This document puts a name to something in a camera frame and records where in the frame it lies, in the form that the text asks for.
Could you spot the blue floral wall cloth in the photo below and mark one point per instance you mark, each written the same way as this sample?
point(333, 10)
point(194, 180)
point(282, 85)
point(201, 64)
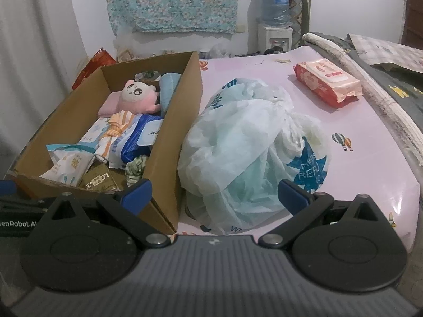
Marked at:
point(178, 3)

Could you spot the small white plastic bag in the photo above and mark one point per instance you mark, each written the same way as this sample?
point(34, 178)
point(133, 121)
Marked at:
point(218, 51)

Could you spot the pink printed mat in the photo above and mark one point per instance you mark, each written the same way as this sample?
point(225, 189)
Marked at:
point(363, 132)

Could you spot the white tissue pack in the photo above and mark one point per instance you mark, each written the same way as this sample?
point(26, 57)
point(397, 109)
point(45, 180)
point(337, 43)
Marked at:
point(94, 132)

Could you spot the blue white wipes pack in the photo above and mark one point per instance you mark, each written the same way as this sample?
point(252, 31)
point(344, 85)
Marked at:
point(132, 142)

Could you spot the pink red wipes pack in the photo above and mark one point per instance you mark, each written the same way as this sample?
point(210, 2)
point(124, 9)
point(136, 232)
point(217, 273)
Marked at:
point(327, 79)

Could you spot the brown wooden door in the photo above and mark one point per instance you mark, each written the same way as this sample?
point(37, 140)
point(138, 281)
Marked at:
point(413, 16)

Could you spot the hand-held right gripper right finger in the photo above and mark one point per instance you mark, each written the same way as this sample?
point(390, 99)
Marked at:
point(292, 193)

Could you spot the wooden framed board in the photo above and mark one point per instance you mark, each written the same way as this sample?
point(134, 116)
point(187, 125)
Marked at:
point(300, 16)

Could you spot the white quilted mattress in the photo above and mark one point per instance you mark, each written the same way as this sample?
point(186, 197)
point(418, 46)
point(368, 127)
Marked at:
point(380, 99)

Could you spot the black steel electric kettle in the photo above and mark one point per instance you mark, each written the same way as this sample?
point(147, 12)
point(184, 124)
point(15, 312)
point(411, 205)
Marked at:
point(274, 50)

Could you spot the checkered printed blanket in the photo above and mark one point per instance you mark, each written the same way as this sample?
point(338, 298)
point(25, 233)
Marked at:
point(390, 51)

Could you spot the blue water dispenser bottle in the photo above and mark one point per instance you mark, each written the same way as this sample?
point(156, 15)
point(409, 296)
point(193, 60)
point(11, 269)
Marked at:
point(276, 5)

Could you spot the olive gold packet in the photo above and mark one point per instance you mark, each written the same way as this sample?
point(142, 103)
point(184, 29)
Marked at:
point(99, 180)

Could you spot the light blue towel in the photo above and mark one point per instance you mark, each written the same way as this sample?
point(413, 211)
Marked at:
point(168, 89)

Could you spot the brown cardboard box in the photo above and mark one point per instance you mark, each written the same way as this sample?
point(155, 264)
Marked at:
point(185, 122)

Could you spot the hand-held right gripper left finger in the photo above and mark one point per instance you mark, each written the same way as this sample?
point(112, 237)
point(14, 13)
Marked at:
point(137, 193)

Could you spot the white wall socket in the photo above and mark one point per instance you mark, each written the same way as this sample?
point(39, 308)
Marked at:
point(240, 28)

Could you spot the white blue plastic bag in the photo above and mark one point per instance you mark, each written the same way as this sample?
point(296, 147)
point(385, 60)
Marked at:
point(238, 145)

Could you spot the white packet yellow print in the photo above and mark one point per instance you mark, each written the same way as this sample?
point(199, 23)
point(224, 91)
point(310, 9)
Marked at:
point(66, 168)

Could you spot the pink panda plush toy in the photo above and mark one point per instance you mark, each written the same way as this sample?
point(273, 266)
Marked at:
point(135, 94)

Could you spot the orange striped white cloth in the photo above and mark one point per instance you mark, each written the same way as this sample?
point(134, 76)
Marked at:
point(115, 122)

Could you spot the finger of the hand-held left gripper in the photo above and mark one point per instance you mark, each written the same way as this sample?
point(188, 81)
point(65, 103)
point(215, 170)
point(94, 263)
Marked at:
point(6, 190)

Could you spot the orange red plastic bag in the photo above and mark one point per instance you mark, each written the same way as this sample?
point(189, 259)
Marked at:
point(95, 62)

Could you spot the white curtain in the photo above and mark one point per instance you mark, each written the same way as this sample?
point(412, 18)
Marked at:
point(33, 56)

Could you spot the white water dispenser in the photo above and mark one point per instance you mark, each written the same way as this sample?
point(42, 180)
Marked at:
point(274, 38)

